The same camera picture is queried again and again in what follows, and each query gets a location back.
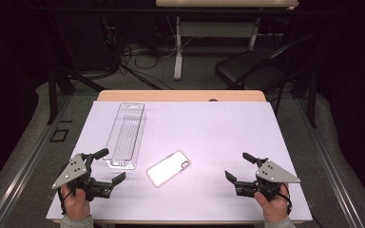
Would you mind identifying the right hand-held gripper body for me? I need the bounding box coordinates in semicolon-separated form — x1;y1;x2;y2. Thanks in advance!
235;158;301;201

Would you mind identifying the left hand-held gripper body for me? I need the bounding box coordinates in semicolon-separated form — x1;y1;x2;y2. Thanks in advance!
50;152;114;202

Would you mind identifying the clear plastic packaging box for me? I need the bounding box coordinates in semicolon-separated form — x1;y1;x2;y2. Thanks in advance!
103;102;147;171

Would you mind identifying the teal phone case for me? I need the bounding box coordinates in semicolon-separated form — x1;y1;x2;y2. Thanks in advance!
145;149;192;188

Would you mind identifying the person's right hand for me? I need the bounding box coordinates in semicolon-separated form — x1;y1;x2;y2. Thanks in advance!
254;184;291;224

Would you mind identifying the person's left hand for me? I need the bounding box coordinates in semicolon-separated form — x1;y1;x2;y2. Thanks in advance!
59;183;91;221

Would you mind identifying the white table mat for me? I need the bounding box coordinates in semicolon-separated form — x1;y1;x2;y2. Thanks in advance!
46;100;314;222

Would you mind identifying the black metal stand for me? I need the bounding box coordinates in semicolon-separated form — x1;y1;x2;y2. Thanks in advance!
46;18;106;125

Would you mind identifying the black folding chair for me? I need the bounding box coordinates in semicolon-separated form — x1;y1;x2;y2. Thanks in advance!
214;32;317;117

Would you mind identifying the wooden table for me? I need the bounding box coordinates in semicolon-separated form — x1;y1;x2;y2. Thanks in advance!
52;89;312;226

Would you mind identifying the white-legged desk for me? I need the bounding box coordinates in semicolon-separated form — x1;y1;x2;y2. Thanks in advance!
155;0;299;81

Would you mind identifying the left hand-held gripper cable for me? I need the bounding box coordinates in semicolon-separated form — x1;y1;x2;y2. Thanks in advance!
58;188;77;217

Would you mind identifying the black square floor frame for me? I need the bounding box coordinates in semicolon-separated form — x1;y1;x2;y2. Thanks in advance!
49;127;70;143

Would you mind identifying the aluminium floor rail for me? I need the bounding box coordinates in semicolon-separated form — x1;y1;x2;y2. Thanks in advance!
0;94;74;228
293;94;365;228

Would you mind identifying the bundle of floor cables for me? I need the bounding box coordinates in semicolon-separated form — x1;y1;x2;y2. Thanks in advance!
101;15;198;80

